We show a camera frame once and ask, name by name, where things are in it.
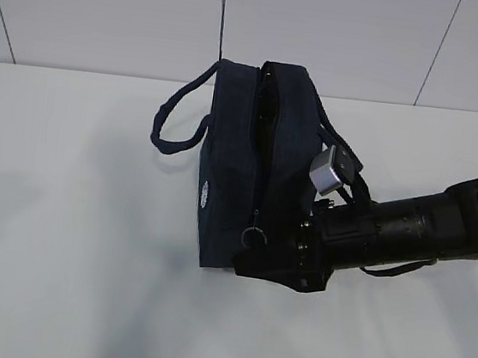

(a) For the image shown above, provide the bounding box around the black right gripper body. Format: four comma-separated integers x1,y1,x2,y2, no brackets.
294,200,375,294

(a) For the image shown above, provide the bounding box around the dark navy lunch bag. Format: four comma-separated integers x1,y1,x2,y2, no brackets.
150,59,363,270

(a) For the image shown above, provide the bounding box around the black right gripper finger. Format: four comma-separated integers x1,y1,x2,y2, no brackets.
233,246,300,292

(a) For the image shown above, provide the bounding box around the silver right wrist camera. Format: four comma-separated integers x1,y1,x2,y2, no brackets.
309,145,356,197

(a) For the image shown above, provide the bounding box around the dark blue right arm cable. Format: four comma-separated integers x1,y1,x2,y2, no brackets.
360,251,436,284

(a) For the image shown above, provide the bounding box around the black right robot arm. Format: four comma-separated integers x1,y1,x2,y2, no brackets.
233,128,478,293

